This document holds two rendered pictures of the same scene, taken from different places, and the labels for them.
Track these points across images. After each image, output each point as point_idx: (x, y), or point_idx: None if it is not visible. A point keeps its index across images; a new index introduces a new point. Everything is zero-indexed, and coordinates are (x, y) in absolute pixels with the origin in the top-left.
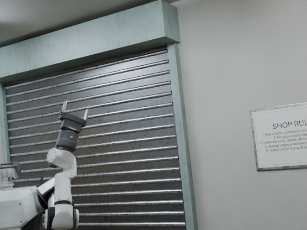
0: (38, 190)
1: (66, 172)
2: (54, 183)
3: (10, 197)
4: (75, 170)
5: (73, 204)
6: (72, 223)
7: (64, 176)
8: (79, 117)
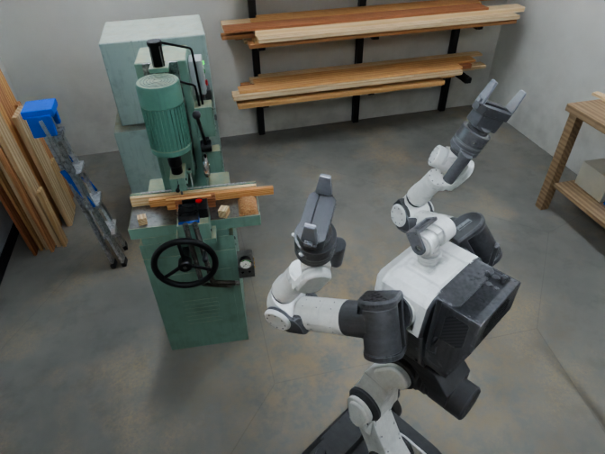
0: (387, 290)
1: (289, 267)
2: (368, 298)
3: (393, 260)
4: (295, 285)
5: (366, 358)
6: None
7: (287, 267)
8: (300, 222)
